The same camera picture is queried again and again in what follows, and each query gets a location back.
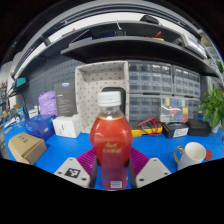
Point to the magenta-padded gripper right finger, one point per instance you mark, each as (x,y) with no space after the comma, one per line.
(153,171)

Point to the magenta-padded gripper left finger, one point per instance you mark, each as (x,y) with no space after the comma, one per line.
(71,171)

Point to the red drink bottle white cap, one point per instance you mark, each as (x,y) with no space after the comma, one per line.
(111,140)

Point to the yellow multimeter red leads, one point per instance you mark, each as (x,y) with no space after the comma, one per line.
(137,132)

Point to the white carton box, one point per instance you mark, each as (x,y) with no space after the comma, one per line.
(66,126)

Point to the black box white label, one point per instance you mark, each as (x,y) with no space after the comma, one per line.
(175,130)

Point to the brown cardboard box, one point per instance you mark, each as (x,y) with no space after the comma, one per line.
(26,146)

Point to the blue carton box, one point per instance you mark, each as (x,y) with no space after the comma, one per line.
(40,126)

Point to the grey small-parts drawer cabinet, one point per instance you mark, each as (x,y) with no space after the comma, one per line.
(186,81)
(143,108)
(194,108)
(150,78)

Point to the clear organizer box colourful parts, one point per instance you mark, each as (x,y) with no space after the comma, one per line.
(174,110)

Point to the small white box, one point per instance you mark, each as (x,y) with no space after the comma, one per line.
(33,113)

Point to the purple plastic bag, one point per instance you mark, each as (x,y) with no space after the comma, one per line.
(47,104)

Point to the dark grey standing box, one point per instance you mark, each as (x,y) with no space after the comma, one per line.
(65,100)

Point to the black rounded speaker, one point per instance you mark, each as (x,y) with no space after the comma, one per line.
(123,100)

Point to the green potted plant white pot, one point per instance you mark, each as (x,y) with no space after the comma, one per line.
(213,106)

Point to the white perforated storage bin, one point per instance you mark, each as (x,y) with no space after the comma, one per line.
(90,76)

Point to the teal bin on pegboard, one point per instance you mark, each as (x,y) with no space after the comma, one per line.
(20,82)

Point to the black workbench shelf unit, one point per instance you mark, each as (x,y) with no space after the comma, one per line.
(133,46)

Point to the white shelf unit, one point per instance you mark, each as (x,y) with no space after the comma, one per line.
(215,56)

